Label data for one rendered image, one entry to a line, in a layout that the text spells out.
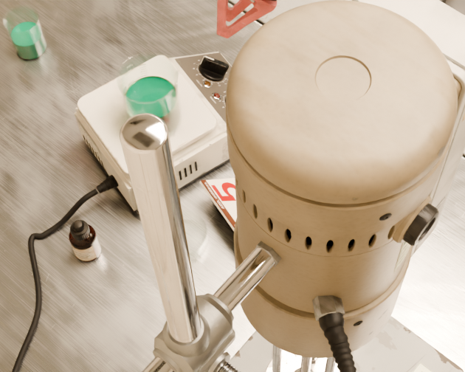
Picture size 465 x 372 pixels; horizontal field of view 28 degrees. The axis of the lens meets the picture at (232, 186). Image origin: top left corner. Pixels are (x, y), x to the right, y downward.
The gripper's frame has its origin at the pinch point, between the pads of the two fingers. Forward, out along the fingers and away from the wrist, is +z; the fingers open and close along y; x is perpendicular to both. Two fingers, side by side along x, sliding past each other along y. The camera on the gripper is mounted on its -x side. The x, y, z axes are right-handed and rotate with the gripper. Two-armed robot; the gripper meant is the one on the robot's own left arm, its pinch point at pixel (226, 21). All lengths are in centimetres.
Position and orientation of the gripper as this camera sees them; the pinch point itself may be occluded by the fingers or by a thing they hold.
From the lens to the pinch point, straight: 106.6
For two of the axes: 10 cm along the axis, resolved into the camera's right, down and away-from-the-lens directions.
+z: -4.0, 6.6, 6.3
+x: 9.1, 3.4, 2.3
